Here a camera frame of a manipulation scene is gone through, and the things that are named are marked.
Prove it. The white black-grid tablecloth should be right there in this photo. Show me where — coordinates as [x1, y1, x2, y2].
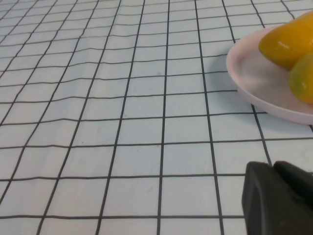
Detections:
[0, 0, 313, 235]

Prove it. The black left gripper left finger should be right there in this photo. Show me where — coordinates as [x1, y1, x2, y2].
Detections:
[241, 161, 313, 235]

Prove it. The yellow mango with orange end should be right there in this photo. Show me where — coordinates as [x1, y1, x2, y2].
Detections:
[288, 52, 313, 105]

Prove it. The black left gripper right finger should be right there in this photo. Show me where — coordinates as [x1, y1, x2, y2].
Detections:
[273, 160, 313, 209]

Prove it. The pink round plate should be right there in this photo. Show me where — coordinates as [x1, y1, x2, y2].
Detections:
[226, 24, 313, 126]

